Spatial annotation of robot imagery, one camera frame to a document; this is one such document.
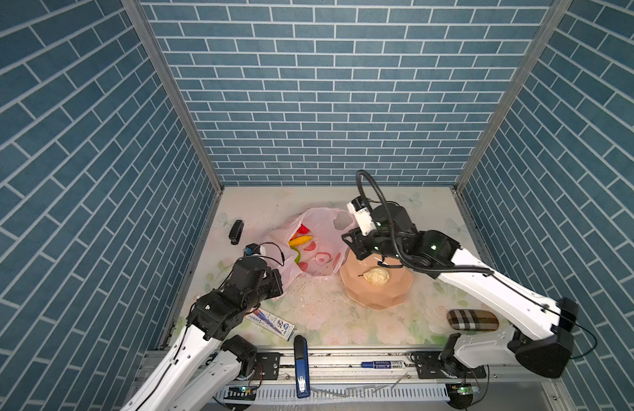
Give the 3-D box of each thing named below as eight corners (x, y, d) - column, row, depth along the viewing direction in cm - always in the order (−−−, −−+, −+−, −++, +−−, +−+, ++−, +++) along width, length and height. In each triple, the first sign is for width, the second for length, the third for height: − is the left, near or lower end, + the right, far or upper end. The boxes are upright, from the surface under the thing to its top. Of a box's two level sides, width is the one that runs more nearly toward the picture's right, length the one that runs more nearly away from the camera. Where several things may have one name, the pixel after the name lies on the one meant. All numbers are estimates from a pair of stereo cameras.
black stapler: (229, 244, 103) (226, 238, 100) (238, 224, 110) (235, 218, 107) (237, 244, 103) (234, 239, 100) (245, 224, 110) (242, 218, 106)
